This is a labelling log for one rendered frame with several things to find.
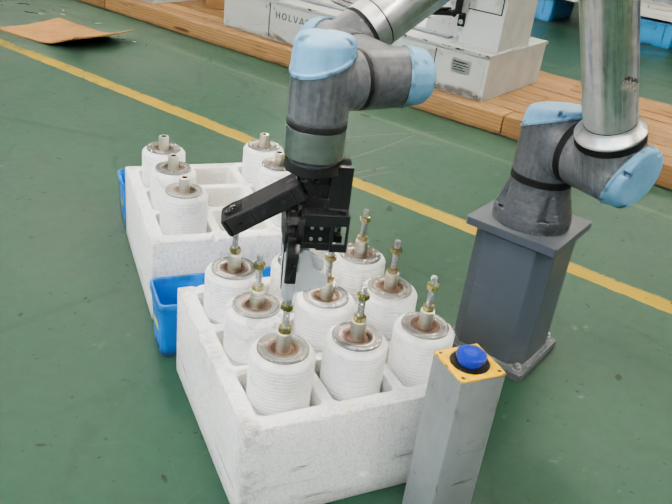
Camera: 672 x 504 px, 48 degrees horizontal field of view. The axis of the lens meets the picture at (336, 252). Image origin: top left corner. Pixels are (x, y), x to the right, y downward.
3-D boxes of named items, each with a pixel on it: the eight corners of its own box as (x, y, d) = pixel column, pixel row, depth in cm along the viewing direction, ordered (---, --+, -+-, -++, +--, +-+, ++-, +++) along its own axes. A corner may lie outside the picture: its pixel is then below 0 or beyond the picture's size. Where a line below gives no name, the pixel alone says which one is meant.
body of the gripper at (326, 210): (345, 258, 97) (357, 172, 91) (279, 256, 95) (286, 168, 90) (338, 231, 103) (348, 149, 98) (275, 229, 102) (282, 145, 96)
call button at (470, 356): (473, 353, 101) (476, 341, 100) (490, 371, 98) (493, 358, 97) (448, 358, 99) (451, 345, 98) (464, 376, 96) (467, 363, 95)
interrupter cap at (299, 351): (267, 371, 102) (268, 366, 102) (248, 340, 108) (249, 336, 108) (317, 361, 106) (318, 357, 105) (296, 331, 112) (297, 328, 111)
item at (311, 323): (280, 395, 126) (288, 304, 117) (296, 363, 134) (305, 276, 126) (335, 408, 124) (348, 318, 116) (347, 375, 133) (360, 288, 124)
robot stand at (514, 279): (479, 311, 171) (508, 191, 157) (555, 345, 162) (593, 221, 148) (438, 343, 157) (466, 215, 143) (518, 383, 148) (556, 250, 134)
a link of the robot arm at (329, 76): (377, 41, 86) (314, 43, 81) (365, 132, 91) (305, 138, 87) (340, 25, 91) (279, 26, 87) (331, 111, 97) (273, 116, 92)
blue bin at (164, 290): (289, 311, 162) (293, 263, 156) (306, 340, 153) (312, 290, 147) (148, 329, 150) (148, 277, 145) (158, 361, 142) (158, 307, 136)
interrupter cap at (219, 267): (250, 257, 130) (250, 254, 130) (261, 279, 124) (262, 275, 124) (206, 261, 127) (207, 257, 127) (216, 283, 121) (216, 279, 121)
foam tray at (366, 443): (361, 338, 156) (373, 263, 147) (462, 469, 125) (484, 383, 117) (175, 369, 140) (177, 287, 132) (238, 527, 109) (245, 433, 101)
